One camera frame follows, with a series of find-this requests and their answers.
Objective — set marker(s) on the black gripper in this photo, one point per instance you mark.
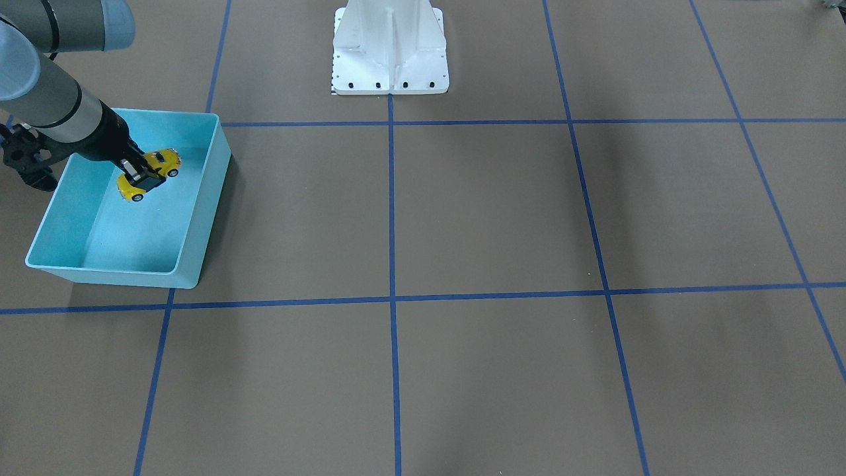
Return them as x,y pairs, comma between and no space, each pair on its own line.
114,140

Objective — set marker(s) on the yellow beetle toy car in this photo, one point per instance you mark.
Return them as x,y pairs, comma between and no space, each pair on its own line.
173,163

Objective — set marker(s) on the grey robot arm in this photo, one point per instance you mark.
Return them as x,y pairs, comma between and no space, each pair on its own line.
57,117

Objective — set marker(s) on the light blue plastic bin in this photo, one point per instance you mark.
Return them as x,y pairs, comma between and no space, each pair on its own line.
91,234

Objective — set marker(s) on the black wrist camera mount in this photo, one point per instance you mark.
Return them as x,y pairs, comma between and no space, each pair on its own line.
21,152

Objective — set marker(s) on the white metal mount base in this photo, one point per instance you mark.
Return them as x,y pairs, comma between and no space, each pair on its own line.
389,48

